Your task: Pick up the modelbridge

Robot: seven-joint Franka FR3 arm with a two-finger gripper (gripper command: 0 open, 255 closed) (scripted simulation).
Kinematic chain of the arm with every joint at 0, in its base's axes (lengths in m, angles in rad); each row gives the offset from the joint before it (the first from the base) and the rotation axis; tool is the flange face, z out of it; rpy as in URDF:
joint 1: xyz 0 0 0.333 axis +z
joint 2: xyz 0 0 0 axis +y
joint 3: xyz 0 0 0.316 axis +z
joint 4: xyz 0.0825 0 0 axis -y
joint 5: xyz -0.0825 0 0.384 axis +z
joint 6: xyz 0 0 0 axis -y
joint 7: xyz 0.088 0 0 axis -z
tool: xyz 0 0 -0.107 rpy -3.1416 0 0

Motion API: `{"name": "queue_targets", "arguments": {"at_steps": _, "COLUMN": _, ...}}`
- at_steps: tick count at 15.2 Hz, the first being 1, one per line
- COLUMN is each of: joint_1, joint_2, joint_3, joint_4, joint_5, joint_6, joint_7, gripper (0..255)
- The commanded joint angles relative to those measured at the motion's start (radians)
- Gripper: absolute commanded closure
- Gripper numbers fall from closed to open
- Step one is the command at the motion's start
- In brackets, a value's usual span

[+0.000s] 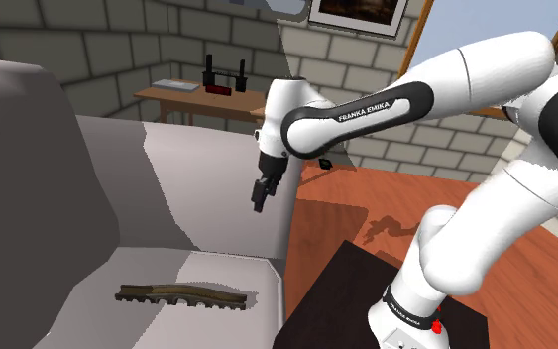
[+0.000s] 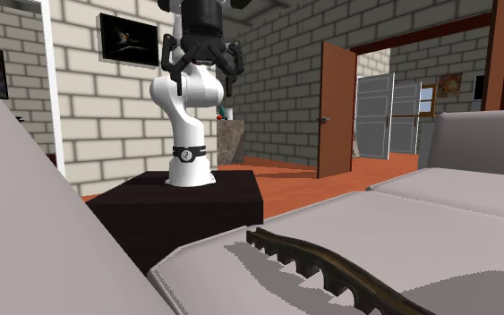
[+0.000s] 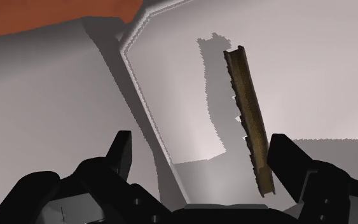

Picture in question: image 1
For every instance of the small black box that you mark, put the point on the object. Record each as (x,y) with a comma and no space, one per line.
(325,163)

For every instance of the wooden side table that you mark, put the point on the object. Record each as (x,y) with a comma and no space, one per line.
(196,100)

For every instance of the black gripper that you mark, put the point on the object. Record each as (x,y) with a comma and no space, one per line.
(273,166)

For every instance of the grey sofa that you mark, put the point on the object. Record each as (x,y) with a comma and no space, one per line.
(27,203)

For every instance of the brown wooden toy track piece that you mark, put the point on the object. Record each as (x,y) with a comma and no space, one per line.
(182,295)

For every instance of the window with wooden frame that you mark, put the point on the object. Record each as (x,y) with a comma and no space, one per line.
(476,22)

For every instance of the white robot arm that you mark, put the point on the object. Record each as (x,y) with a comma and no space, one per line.
(491,212)

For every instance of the framed wall picture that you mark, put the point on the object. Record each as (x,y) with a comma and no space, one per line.
(358,12)

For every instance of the dark robot stand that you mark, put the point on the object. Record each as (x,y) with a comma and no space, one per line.
(336,299)

